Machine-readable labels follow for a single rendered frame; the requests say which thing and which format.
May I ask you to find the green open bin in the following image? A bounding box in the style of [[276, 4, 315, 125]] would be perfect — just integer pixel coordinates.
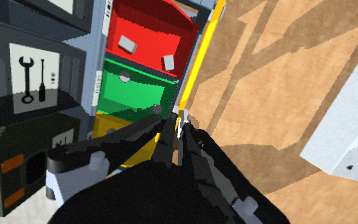
[[97, 57, 177, 123]]

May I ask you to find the red bin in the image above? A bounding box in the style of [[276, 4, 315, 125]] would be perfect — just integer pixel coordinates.
[[106, 0, 196, 78]]

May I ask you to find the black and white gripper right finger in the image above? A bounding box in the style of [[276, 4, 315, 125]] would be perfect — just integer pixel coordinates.
[[177, 109, 291, 224]]

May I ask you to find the yellow bar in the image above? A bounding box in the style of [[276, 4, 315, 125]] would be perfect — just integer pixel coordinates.
[[175, 0, 225, 131]]

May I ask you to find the grey shelf rack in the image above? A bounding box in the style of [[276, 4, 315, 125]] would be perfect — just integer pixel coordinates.
[[0, 0, 217, 141]]

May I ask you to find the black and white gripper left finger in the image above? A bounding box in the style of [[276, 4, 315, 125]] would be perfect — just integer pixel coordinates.
[[46, 105, 179, 218]]

